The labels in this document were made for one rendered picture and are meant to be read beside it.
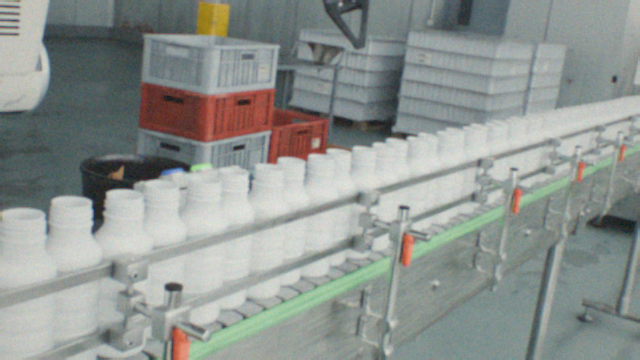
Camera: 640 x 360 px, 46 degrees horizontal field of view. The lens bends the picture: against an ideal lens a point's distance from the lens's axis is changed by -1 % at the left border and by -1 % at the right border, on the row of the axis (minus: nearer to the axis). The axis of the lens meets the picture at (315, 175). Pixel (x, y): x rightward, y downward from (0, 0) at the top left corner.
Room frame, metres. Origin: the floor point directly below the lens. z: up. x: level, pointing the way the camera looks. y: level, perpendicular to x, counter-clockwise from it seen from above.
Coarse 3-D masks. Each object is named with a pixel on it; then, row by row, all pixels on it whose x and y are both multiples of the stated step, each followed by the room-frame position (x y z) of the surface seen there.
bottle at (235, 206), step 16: (224, 176) 0.86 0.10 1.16; (240, 176) 0.86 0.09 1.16; (224, 192) 0.85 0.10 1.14; (240, 192) 0.86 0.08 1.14; (224, 208) 0.85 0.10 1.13; (240, 208) 0.85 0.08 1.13; (240, 224) 0.85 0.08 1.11; (240, 240) 0.85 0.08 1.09; (240, 256) 0.85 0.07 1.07; (224, 272) 0.84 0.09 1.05; (240, 272) 0.85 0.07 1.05; (224, 304) 0.84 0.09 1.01; (240, 304) 0.86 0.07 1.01
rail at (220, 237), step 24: (624, 120) 2.50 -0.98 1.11; (456, 168) 1.33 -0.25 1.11; (384, 192) 1.11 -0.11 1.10; (288, 216) 0.90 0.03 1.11; (192, 240) 0.76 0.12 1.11; (216, 240) 0.79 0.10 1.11; (288, 264) 0.91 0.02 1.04; (24, 288) 0.58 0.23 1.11; (48, 288) 0.60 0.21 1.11; (240, 288) 0.83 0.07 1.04; (96, 336) 0.65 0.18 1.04
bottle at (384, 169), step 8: (376, 144) 1.17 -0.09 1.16; (384, 144) 1.18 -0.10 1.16; (384, 152) 1.14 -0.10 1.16; (392, 152) 1.15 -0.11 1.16; (376, 160) 1.15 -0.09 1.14; (384, 160) 1.14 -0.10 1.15; (392, 160) 1.15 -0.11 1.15; (376, 168) 1.14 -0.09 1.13; (384, 168) 1.14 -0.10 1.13; (392, 168) 1.15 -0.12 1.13; (384, 176) 1.14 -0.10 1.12; (392, 176) 1.14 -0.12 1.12; (384, 184) 1.13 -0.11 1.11; (392, 192) 1.14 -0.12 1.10; (384, 200) 1.14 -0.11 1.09; (392, 200) 1.15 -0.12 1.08; (384, 208) 1.14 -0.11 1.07; (392, 208) 1.15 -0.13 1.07; (384, 216) 1.14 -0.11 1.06; (392, 216) 1.15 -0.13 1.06; (376, 240) 1.13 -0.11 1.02; (384, 240) 1.14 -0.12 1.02; (376, 248) 1.13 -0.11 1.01; (384, 248) 1.14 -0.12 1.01
